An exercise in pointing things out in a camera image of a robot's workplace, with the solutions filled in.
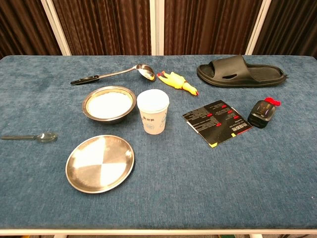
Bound small spoon with dark handle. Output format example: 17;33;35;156
0;130;58;143

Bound white printed paper cup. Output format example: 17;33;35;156
136;89;170;135

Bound stainless steel bowl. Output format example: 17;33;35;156
82;85;137;125

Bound white rice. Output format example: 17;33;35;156
88;91;132;119

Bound round stainless steel plate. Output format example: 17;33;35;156
65;134;135;194

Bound yellow rubber chicken toy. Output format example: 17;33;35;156
157;70;200;97

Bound black printed leaflet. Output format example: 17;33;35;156
182;100;254;149

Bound blue fabric table cover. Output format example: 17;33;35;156
0;55;317;232

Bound black rubber slipper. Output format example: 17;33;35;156
196;54;289;89

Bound small black electronic device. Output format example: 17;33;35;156
247;100;276;129

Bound dark brown pleated curtain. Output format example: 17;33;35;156
0;0;62;60
163;0;264;56
52;0;152;56
253;0;317;59

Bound steel ladle with black handle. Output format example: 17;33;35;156
70;63;157;86

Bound white partition post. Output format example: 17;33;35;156
150;0;165;56
245;0;272;56
41;0;72;56

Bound white table frame edge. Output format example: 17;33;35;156
0;229;317;238

